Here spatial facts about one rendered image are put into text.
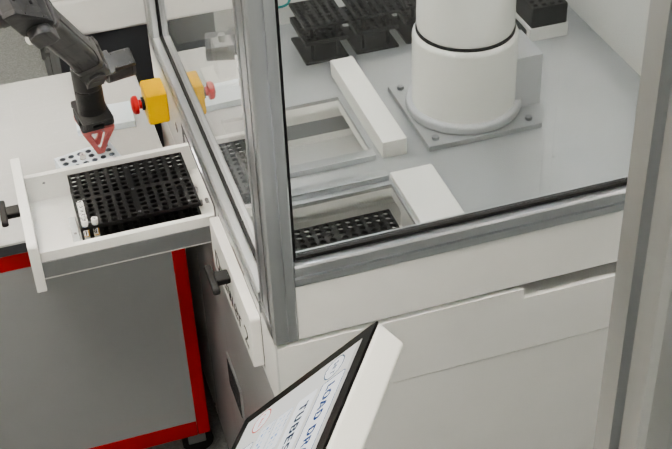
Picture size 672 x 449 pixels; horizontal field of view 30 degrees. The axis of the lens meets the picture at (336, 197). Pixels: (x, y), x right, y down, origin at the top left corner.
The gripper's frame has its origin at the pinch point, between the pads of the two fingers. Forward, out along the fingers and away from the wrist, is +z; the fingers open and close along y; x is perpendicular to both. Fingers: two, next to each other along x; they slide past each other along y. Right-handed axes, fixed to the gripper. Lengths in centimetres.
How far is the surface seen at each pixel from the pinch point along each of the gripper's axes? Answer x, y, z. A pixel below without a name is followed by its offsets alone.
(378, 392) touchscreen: -6, -122, -38
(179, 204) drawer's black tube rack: -5.7, -38.4, -9.0
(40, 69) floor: -18, 179, 84
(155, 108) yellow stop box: -12.8, -1.7, -6.5
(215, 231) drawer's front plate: -8, -53, -12
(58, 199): 12.8, -17.6, -2.4
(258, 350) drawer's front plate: -6, -77, -5
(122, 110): -9.9, 16.9, 4.0
